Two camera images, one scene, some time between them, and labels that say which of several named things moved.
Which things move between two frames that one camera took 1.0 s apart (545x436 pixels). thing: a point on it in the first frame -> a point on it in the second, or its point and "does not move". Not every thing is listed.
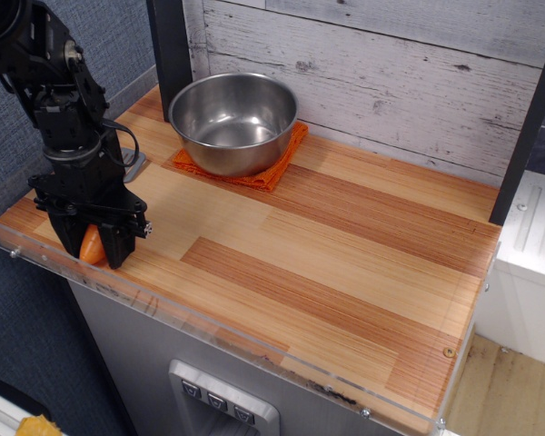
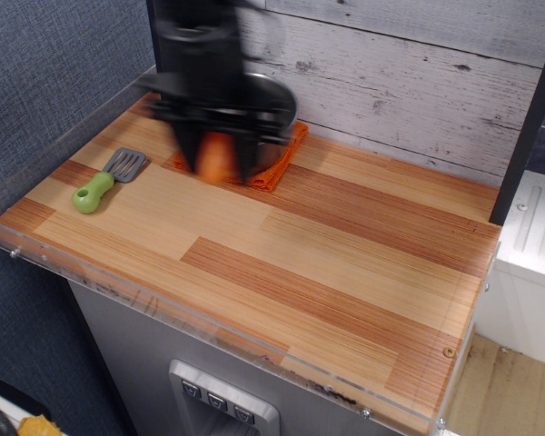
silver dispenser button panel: x=209 y=404 does not move
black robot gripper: x=94 y=187 -> x=202 y=79
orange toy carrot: x=93 y=248 -> x=215 y=154
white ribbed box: x=522 y=305 does not move
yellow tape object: x=37 y=425 does not move
